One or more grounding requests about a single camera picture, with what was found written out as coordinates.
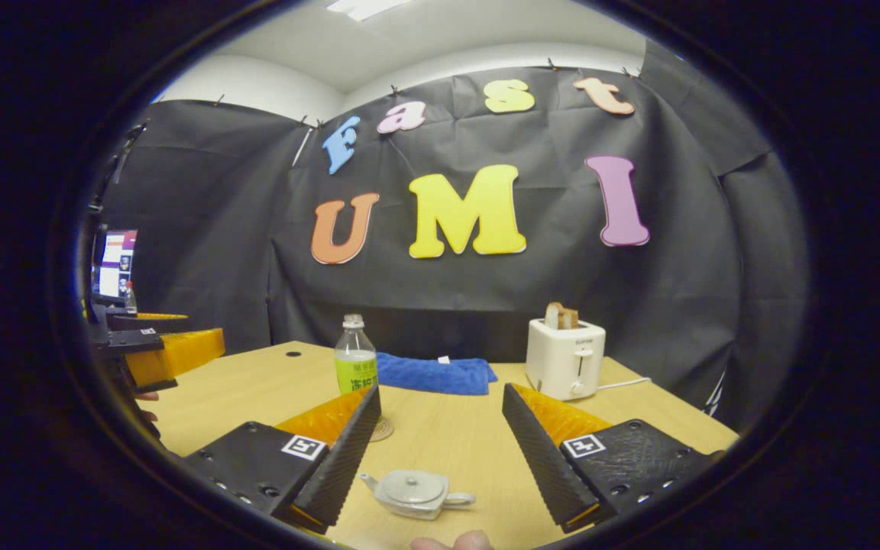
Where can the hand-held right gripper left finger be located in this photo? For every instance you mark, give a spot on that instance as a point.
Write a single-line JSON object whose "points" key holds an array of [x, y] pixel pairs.
{"points": [[337, 466]]}

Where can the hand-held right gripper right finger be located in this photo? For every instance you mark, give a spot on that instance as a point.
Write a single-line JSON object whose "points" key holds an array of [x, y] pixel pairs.
{"points": [[543, 466]]}

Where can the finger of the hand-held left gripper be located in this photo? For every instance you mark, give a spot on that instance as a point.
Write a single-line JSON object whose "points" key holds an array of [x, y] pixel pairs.
{"points": [[150, 323], [180, 351]]}

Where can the round wooden coaster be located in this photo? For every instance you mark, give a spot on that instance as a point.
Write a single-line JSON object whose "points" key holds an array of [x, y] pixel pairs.
{"points": [[384, 429]]}

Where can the white spouted teacup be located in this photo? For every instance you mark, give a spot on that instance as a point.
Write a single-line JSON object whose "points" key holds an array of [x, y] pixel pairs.
{"points": [[409, 504]]}

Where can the green label water bottle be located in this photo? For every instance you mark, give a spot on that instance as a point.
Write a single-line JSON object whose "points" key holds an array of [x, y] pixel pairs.
{"points": [[355, 370]]}

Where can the red capped bottle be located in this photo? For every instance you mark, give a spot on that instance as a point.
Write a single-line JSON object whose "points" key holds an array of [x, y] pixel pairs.
{"points": [[131, 299]]}

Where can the computer monitor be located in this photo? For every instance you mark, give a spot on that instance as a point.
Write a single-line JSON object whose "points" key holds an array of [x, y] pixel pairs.
{"points": [[117, 263]]}

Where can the white toaster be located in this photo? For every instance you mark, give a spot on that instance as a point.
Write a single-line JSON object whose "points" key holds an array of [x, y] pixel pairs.
{"points": [[562, 359]]}

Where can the blue towel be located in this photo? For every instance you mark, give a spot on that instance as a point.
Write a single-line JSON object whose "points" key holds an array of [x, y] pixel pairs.
{"points": [[440, 374]]}

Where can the bread slice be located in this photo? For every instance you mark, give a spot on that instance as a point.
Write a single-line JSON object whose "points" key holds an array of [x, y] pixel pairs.
{"points": [[558, 315]]}

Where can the black backdrop cloth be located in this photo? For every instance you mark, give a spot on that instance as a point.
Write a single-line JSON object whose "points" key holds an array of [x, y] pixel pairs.
{"points": [[562, 267]]}

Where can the ceiling light panel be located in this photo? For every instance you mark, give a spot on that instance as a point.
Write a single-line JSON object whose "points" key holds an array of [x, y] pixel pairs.
{"points": [[363, 8]]}

